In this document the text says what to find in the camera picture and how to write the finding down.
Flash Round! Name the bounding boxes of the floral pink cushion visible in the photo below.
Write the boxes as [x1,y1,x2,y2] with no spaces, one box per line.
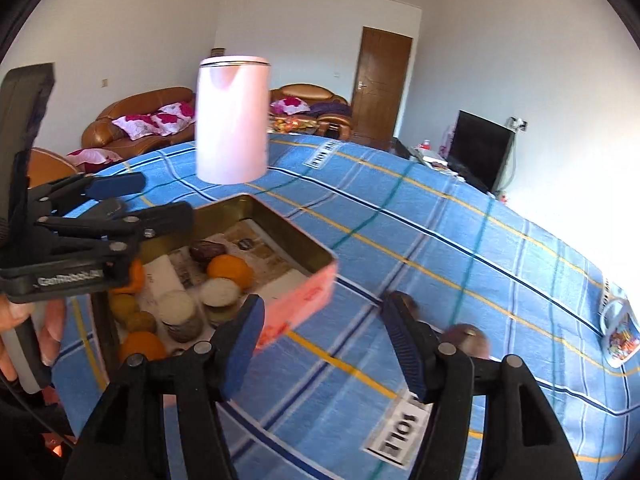
[271,98,310,116]
[112,113,162,141]
[152,102,194,136]

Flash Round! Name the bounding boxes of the white printed mug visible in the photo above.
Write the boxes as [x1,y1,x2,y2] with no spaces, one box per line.
[599,296,640,368]

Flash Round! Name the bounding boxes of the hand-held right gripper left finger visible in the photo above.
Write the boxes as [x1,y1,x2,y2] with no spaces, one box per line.
[62,294,266,480]

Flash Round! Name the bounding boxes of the printed paper sheet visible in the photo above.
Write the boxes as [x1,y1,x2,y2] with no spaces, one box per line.
[145,220,312,311]

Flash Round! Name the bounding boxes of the pink electric kettle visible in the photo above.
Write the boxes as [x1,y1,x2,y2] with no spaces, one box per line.
[195,55,272,186]

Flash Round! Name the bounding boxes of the long brown leather sofa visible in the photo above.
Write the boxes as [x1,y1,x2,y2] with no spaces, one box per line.
[81,86,197,157]

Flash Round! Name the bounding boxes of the small brown leather sofa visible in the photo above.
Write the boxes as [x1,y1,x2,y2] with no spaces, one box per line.
[270,84,354,142]

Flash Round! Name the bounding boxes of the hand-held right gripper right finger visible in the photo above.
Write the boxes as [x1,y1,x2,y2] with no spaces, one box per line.
[382,291,583,480]

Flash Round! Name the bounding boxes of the brown wooden door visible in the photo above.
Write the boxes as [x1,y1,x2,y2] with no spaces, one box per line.
[350,26,414,148]

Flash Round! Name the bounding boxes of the black power cable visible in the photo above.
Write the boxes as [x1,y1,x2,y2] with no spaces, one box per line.
[502,130,518,196]

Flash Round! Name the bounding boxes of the black television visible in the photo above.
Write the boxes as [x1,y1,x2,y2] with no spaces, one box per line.
[446,110,516,194]

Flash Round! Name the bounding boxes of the layered round cake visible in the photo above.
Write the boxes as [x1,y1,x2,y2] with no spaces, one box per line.
[159,290,205,343]
[200,277,242,328]

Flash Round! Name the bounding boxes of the colourful snack packets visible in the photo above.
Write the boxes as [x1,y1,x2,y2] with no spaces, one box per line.
[270,115,322,134]

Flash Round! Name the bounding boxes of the person's left hand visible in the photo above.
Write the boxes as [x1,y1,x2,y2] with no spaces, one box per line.
[0,295,67,382]

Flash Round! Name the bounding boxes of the purple blanket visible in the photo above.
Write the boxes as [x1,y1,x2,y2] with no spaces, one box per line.
[309,102,352,119]

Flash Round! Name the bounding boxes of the small yellow round fruit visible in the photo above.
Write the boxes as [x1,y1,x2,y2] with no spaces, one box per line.
[109,292,140,318]

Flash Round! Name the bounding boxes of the blue plaid tablecloth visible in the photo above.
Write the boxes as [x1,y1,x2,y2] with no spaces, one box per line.
[52,132,640,480]

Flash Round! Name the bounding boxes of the pink tin box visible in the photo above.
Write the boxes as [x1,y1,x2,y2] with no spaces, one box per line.
[90,192,340,391]

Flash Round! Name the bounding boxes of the dark brown date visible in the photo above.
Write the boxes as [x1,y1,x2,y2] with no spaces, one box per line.
[189,240,228,262]

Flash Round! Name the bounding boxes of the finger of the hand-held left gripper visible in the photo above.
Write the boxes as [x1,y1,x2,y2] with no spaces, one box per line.
[40,200,195,292]
[32,172,147,216]

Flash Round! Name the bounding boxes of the orange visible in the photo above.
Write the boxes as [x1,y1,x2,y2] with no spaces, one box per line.
[119,331,167,363]
[206,254,254,291]
[112,258,147,295]

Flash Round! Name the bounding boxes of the purple passion fruit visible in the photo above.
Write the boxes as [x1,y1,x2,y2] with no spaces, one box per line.
[444,325,492,361]

